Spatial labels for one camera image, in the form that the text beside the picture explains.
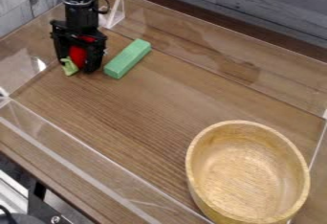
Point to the clear acrylic tray walls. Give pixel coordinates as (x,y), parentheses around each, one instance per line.
(105,140)

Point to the green rectangular block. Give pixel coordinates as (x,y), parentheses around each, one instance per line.
(121,65)

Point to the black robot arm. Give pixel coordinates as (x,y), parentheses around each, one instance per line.
(82,14)

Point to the black metal equipment base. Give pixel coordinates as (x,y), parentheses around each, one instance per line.
(23,206)

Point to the light wooden bowl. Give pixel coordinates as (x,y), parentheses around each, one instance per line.
(248,174)

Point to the red plush strawberry toy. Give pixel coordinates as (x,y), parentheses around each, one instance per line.
(74,62)

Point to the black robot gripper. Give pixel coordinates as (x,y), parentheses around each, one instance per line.
(86,38)

